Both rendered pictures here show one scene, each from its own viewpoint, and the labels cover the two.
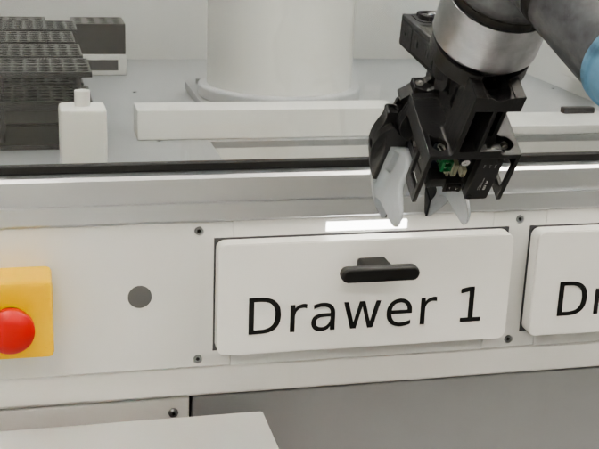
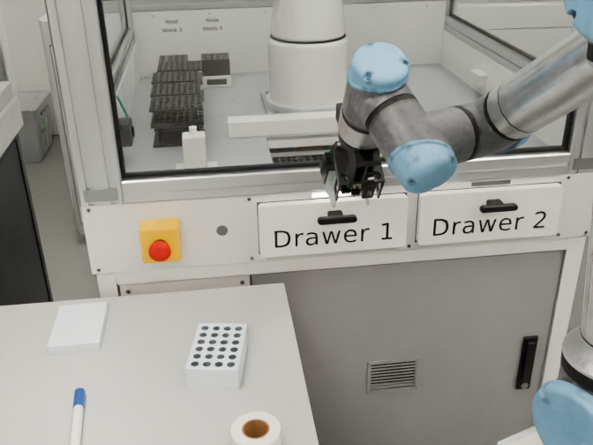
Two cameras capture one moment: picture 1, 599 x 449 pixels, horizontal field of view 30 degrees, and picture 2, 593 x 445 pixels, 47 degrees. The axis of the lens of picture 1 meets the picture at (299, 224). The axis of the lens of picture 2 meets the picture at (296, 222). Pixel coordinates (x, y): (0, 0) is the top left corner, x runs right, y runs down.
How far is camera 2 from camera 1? 0.32 m
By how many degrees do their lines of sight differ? 11
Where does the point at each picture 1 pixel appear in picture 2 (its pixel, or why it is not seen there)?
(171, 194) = (234, 183)
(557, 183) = not seen: hidden behind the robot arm
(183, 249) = (241, 208)
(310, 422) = (310, 286)
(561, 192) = not seen: hidden behind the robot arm
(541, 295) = (424, 226)
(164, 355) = (236, 256)
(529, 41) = not seen: hidden behind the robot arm
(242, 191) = (268, 180)
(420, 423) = (365, 286)
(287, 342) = (294, 251)
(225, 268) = (262, 217)
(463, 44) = (349, 137)
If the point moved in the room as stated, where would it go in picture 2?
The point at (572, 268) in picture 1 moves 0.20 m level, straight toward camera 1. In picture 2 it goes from (440, 212) to (418, 260)
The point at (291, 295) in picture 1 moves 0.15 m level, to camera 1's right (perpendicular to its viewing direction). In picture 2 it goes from (296, 229) to (374, 232)
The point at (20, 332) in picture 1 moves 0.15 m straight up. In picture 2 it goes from (164, 252) to (154, 176)
